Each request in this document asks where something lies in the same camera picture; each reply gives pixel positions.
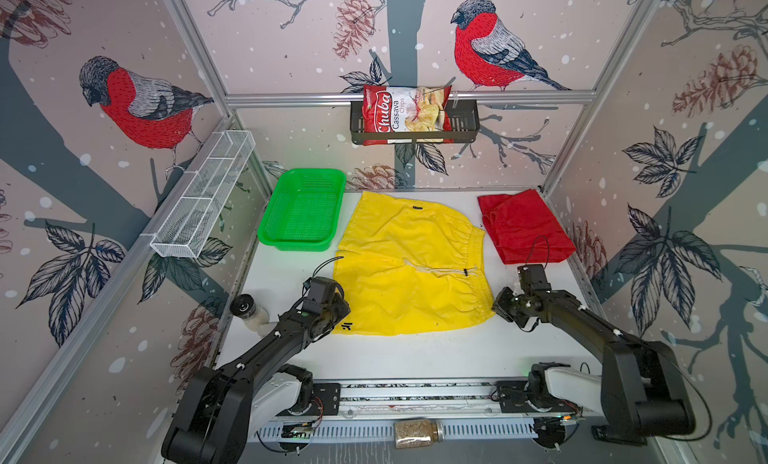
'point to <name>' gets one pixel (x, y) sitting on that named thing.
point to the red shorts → (524, 229)
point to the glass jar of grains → (410, 434)
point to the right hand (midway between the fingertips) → (490, 310)
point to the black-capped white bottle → (254, 317)
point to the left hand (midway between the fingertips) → (346, 307)
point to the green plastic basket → (302, 209)
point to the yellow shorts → (407, 263)
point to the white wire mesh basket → (184, 230)
